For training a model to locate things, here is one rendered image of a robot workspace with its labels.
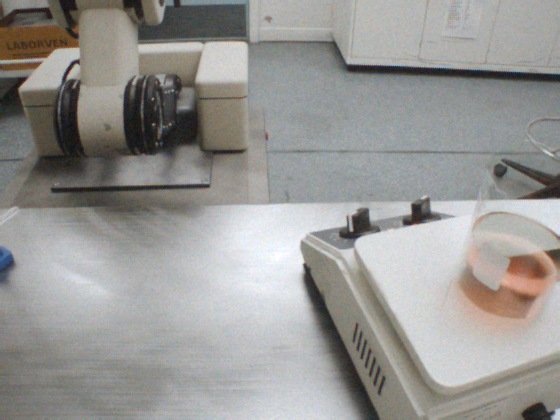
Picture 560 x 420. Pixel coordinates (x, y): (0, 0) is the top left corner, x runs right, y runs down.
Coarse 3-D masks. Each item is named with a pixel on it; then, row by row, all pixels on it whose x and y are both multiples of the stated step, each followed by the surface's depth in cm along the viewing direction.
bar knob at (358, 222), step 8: (360, 208) 38; (352, 216) 36; (360, 216) 37; (368, 216) 38; (352, 224) 36; (360, 224) 37; (368, 224) 38; (344, 232) 37; (352, 232) 36; (360, 232) 36; (368, 232) 36; (376, 232) 37
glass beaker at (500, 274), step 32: (512, 160) 26; (544, 160) 25; (480, 192) 25; (512, 192) 27; (544, 192) 26; (480, 224) 24; (512, 224) 22; (544, 224) 21; (480, 256) 25; (512, 256) 23; (544, 256) 22; (480, 288) 25; (512, 288) 24; (544, 288) 24; (512, 320) 25
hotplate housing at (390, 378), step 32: (320, 256) 36; (352, 256) 33; (320, 288) 37; (352, 288) 31; (352, 320) 31; (384, 320) 28; (352, 352) 32; (384, 352) 27; (384, 384) 28; (416, 384) 25; (512, 384) 25; (544, 384) 26; (384, 416) 28; (416, 416) 24; (448, 416) 24; (480, 416) 25; (512, 416) 27; (544, 416) 27
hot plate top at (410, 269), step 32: (448, 224) 32; (384, 256) 30; (416, 256) 30; (448, 256) 30; (384, 288) 28; (416, 288) 28; (448, 288) 28; (416, 320) 26; (448, 320) 26; (480, 320) 26; (544, 320) 26; (416, 352) 24; (448, 352) 24; (480, 352) 24; (512, 352) 24; (544, 352) 24; (448, 384) 23; (480, 384) 23
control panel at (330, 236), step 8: (400, 216) 42; (448, 216) 40; (456, 216) 39; (376, 224) 40; (384, 224) 40; (392, 224) 39; (400, 224) 39; (312, 232) 40; (320, 232) 40; (328, 232) 40; (336, 232) 39; (328, 240) 37; (336, 240) 36; (344, 240) 36; (352, 240) 36; (344, 248) 34
